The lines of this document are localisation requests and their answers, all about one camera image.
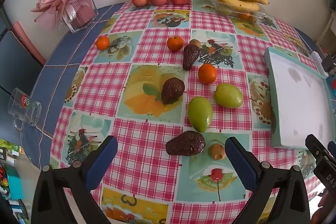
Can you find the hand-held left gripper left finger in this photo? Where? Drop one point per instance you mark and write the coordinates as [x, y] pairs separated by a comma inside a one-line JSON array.
[[101, 163]]

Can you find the pink checkered tablecloth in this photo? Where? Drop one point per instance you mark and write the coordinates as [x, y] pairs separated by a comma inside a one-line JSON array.
[[147, 161]]

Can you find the black power adapter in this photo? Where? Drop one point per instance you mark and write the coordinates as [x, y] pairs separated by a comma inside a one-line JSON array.
[[328, 62]]

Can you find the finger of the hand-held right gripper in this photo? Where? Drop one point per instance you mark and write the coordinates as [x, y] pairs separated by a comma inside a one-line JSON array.
[[332, 147], [315, 145]]

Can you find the clear acrylic vase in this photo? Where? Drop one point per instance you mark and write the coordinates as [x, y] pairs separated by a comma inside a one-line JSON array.
[[81, 14]]

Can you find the small brown fruit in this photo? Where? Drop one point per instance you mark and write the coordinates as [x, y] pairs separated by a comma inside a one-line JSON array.
[[195, 43], [216, 151]]

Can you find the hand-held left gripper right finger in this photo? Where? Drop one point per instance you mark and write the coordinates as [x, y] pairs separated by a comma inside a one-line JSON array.
[[240, 161]]

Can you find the green mango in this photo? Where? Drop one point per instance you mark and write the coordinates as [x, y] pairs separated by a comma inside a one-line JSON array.
[[200, 113], [228, 95]]

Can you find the teal round object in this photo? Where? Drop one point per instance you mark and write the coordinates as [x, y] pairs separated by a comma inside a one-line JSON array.
[[332, 2]]

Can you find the clear plastic container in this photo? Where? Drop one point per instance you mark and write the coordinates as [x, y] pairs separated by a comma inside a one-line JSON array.
[[252, 14]]

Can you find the orange tangerine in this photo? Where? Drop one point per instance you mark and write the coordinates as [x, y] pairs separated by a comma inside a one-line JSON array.
[[207, 73], [102, 42], [245, 16], [175, 43]]

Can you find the glass mug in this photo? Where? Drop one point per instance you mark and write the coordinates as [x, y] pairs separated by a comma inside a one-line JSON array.
[[23, 111]]

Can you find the white tray with teal rim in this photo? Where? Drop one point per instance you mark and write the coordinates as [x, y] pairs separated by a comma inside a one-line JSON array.
[[296, 98]]

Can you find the elongated dark brown avocado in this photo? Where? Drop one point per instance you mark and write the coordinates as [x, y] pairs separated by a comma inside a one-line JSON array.
[[190, 56]]

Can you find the white power strip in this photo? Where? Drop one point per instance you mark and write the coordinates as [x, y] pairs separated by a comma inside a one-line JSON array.
[[316, 57]]

